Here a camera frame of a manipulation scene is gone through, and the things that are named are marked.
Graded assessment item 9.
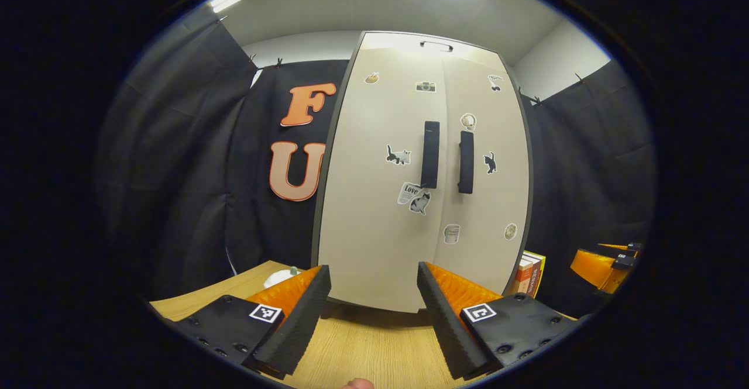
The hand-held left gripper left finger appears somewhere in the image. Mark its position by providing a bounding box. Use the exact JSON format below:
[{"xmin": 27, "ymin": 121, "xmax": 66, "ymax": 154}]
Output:
[{"xmin": 166, "ymin": 265, "xmax": 332, "ymax": 381}]

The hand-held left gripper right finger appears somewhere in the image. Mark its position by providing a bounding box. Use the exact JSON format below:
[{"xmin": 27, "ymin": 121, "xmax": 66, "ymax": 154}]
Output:
[{"xmin": 417, "ymin": 262, "xmax": 583, "ymax": 383}]

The shoe cabinet door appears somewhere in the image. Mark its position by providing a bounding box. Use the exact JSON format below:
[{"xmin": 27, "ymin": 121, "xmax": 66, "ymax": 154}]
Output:
[
  {"xmin": 442, "ymin": 56, "xmax": 530, "ymax": 296},
  {"xmin": 318, "ymin": 48, "xmax": 448, "ymax": 314}
]

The white shoe cabinet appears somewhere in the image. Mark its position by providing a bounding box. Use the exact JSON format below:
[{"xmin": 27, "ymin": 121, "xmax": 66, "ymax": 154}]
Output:
[{"xmin": 310, "ymin": 30, "xmax": 534, "ymax": 314}]

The yellow book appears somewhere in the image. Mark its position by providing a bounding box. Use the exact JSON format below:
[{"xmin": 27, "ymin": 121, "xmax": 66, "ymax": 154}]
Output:
[{"xmin": 523, "ymin": 250, "xmax": 547, "ymax": 296}]

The dark red book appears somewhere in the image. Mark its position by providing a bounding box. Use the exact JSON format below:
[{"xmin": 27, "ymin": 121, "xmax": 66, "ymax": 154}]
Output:
[{"xmin": 527, "ymin": 253, "xmax": 542, "ymax": 297}]

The brown cover book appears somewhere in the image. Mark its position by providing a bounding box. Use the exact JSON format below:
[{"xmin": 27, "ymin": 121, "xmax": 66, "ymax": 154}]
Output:
[{"xmin": 515, "ymin": 254, "xmax": 534, "ymax": 296}]

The black backdrop cloth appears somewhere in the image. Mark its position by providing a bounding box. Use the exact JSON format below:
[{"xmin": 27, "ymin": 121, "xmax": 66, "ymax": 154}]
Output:
[{"xmin": 94, "ymin": 12, "xmax": 659, "ymax": 319}]

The black door handle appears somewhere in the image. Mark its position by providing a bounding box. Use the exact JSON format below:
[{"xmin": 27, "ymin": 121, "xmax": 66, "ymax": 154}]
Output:
[
  {"xmin": 458, "ymin": 131, "xmax": 475, "ymax": 195},
  {"xmin": 421, "ymin": 121, "xmax": 441, "ymax": 190}
]

